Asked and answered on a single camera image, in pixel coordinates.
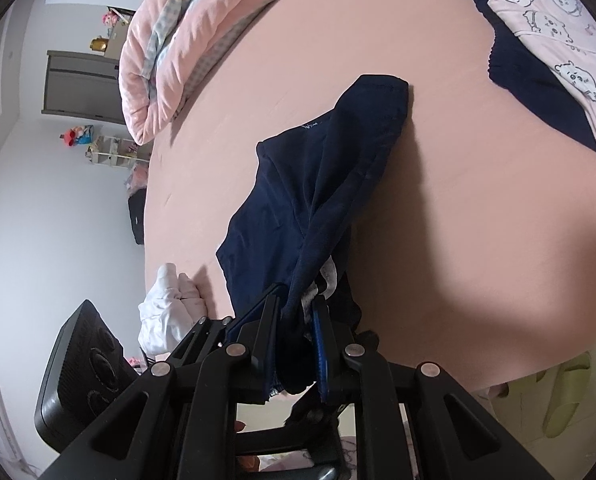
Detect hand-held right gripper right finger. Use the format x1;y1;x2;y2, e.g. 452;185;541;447
310;294;555;480

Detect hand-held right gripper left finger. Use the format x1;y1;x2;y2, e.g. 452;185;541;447
38;282;285;480

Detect navy shorts with white stripes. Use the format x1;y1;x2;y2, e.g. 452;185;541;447
215;74;411;404

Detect white garment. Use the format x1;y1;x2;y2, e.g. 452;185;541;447
138;262;209;357

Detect black bedside object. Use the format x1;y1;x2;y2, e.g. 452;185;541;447
127;194;147;246

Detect bed with pink sheet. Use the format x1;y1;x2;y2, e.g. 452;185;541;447
142;0;596;397

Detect white toy shelf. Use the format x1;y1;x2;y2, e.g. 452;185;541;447
86;135;151;170

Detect red plush toy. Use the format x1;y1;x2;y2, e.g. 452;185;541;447
62;127;94;148

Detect yellow-green cloth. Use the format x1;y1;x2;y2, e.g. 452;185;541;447
542;352;596;442

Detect grey cabinet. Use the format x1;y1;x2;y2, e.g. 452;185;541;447
40;50;126;126

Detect folded pink quilt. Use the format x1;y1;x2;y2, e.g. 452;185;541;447
119;0;309;145

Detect dark navy garment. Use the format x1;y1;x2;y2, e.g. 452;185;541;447
445;0;596;154

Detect pink printed pajama top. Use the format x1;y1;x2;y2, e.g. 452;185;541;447
450;0;596;192

